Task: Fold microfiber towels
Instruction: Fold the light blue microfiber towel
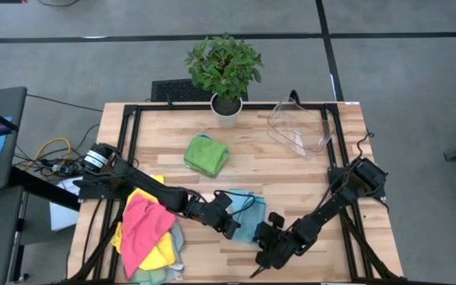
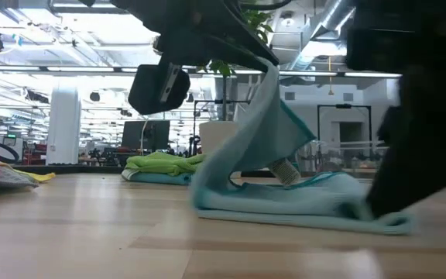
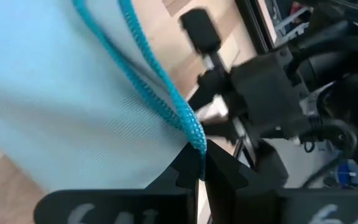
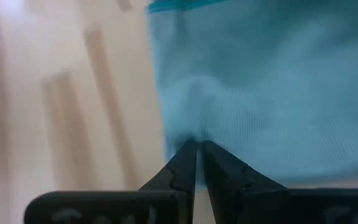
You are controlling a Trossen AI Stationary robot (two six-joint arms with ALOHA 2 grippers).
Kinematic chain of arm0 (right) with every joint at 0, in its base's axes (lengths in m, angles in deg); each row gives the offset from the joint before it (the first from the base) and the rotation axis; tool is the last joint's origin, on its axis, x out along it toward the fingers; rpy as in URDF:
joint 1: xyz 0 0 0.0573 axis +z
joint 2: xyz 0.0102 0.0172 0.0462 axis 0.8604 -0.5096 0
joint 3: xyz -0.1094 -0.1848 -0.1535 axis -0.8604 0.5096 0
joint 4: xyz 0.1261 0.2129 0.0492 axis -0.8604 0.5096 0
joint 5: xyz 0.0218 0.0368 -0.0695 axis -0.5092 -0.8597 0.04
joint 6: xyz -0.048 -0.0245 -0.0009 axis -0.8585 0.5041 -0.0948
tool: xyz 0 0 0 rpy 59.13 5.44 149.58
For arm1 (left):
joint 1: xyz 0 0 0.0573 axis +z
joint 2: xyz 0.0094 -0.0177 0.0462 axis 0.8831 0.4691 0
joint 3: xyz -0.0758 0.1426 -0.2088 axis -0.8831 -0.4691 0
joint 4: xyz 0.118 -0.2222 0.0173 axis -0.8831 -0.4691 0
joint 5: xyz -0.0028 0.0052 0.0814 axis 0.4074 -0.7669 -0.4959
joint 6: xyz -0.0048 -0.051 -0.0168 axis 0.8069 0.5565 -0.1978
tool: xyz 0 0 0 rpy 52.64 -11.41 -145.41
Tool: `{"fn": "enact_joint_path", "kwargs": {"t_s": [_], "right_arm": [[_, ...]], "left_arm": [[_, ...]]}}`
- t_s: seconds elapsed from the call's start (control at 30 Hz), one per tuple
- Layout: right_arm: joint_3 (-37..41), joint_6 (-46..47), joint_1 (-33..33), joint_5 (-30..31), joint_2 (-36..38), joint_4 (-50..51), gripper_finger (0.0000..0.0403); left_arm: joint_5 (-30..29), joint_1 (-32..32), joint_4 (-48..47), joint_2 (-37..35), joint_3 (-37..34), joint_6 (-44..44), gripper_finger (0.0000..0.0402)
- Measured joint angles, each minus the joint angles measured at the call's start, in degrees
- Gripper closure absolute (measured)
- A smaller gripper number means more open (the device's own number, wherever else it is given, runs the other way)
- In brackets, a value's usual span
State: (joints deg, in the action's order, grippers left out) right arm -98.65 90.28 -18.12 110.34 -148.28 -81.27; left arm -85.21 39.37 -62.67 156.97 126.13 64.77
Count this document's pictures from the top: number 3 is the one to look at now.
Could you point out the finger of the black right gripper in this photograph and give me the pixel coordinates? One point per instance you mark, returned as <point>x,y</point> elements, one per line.
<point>200,31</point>
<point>270,165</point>

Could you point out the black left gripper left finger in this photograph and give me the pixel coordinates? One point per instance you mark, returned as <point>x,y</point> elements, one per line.
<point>120,207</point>

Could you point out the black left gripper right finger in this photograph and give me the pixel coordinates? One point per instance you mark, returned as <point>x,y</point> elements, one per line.
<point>275,207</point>

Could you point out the light blue microfiber towel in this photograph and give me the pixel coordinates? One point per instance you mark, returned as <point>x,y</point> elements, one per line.
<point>57,93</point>

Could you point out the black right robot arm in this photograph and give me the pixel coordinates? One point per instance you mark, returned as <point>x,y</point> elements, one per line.
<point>337,62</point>

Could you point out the black aluminium table frame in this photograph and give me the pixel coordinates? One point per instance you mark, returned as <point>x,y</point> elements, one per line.
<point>253,25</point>

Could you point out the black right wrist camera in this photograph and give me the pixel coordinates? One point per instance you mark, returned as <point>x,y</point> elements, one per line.
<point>266,93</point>

